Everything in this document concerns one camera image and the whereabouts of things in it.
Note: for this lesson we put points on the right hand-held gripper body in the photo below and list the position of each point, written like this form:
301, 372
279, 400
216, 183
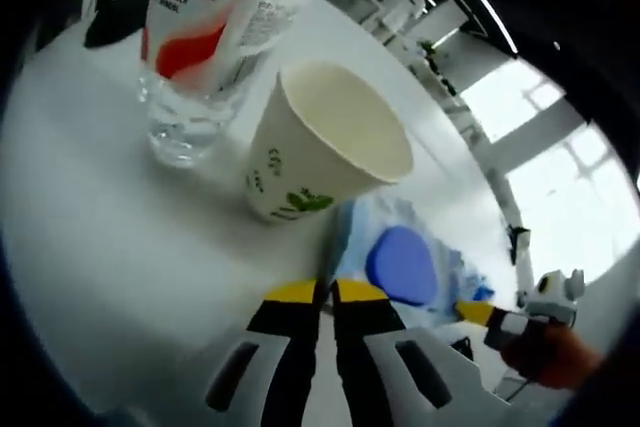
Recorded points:
550, 297

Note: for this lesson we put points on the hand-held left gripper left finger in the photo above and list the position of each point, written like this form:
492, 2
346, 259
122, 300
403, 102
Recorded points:
285, 337

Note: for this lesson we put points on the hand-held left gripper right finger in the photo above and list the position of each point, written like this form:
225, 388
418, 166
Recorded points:
370, 347

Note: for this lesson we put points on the blue wet wipes pack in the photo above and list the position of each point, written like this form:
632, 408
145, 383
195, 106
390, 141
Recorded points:
400, 267

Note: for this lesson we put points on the white paper cup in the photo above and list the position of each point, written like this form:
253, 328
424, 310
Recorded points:
280, 167

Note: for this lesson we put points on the clear plastic bag with items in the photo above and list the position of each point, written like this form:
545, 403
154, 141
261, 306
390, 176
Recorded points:
190, 47

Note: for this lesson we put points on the person's right hand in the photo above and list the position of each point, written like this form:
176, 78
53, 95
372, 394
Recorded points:
555, 357

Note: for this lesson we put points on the white table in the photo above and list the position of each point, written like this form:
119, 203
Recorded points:
100, 227

